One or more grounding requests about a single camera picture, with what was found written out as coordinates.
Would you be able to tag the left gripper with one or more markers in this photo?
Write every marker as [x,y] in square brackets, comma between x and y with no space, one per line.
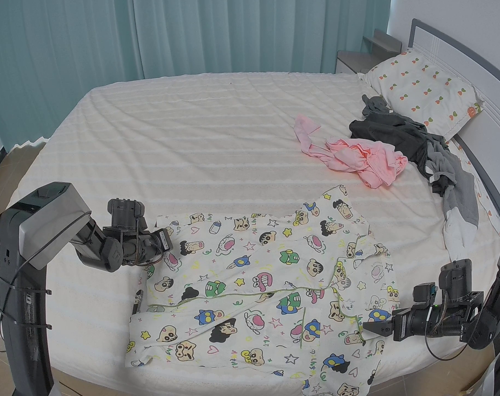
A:
[157,250]

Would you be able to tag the white printed pyjama top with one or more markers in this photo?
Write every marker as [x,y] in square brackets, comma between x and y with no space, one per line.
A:
[254,295]

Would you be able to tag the bed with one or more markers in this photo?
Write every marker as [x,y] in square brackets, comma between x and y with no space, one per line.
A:
[192,138]

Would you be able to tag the pile of clothes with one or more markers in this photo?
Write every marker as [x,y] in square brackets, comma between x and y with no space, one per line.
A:
[394,134]

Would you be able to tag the blue-green curtain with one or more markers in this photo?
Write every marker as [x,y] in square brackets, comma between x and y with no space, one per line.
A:
[48,56]
[254,19]

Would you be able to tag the white printed pillow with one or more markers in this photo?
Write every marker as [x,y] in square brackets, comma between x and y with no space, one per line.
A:
[423,89]

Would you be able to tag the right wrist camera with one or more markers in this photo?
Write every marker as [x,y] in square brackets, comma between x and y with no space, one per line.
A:
[425,295]

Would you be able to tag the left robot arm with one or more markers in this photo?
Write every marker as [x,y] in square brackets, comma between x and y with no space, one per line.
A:
[23,303]

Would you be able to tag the grey bedside table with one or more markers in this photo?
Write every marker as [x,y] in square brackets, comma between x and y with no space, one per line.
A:
[353,60]

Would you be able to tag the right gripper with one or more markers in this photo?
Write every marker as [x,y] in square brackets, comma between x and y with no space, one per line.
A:
[410,324]

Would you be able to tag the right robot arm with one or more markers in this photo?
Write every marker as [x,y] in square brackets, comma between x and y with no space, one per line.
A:
[480,324]

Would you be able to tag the pink garment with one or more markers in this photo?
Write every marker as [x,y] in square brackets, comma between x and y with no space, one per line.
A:
[369,161]

